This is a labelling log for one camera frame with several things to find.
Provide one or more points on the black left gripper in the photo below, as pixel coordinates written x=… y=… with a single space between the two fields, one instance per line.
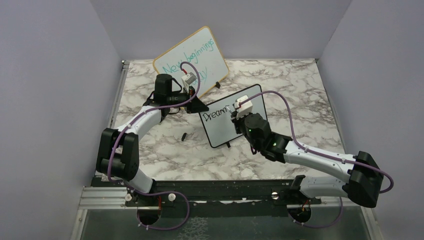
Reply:
x=196 y=105

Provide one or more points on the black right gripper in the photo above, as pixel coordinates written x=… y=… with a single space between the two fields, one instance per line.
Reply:
x=237 y=121

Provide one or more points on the black marker cap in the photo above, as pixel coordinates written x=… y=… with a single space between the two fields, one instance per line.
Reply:
x=183 y=136

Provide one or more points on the black framed whiteboard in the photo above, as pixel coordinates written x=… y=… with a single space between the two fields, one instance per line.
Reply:
x=217 y=122

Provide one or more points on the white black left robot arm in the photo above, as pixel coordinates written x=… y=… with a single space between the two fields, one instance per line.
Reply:
x=118 y=153

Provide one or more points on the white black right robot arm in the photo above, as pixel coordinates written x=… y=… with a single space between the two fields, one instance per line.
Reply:
x=356 y=177

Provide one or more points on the yellow framed whiteboard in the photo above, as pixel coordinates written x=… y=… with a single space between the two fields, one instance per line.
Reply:
x=201 y=50

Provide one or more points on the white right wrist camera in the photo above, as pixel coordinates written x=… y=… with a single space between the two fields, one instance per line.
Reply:
x=242 y=107

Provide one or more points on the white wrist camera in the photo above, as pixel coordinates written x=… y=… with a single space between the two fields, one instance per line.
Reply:
x=242 y=107
x=187 y=79

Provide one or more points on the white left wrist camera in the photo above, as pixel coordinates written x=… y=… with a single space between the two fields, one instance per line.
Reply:
x=187 y=79

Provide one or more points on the black aluminium front base frame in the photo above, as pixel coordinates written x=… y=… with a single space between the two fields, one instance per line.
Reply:
x=205 y=198

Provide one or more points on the aluminium side rail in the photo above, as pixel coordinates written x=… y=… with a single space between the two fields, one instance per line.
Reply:
x=118 y=94

